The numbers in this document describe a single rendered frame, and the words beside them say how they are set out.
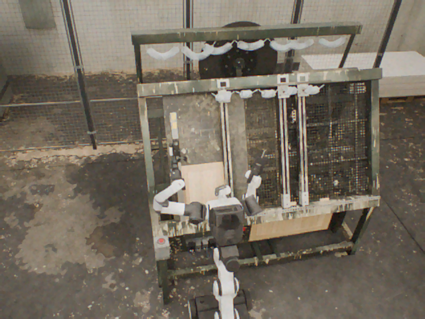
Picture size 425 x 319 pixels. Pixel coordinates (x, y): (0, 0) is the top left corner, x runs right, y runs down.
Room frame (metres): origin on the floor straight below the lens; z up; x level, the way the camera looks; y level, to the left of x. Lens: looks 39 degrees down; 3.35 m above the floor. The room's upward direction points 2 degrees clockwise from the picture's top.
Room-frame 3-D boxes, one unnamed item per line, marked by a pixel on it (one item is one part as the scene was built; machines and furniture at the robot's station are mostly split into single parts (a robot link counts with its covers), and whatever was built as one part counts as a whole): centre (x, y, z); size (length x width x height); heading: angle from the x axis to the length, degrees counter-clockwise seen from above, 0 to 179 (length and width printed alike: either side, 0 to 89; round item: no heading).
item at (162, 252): (1.91, 0.37, 0.84); 0.12 x 0.12 x 0.18; 14
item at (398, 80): (6.49, -2.95, 0.28); 2.45 x 1.03 x 0.56; 101
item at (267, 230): (2.62, -0.88, 0.53); 0.90 x 0.02 x 0.55; 104
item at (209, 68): (3.37, -0.24, 1.85); 0.80 x 0.06 x 0.80; 104
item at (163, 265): (1.91, 0.37, 0.38); 0.06 x 0.06 x 0.75; 14
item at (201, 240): (2.08, -0.04, 0.69); 0.50 x 0.14 x 0.24; 104
